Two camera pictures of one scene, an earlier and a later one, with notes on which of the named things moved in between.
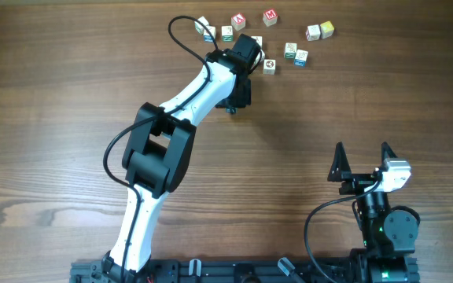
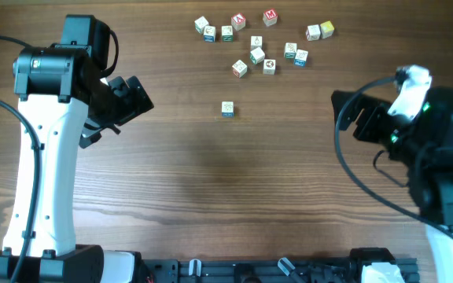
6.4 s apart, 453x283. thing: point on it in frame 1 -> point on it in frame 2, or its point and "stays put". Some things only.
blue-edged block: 301,58 stays put
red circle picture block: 269,67 stays put
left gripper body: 241,96 -> 130,99
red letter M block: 270,16 stays put
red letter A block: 238,21 stays put
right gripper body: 359,183 -> 381,125
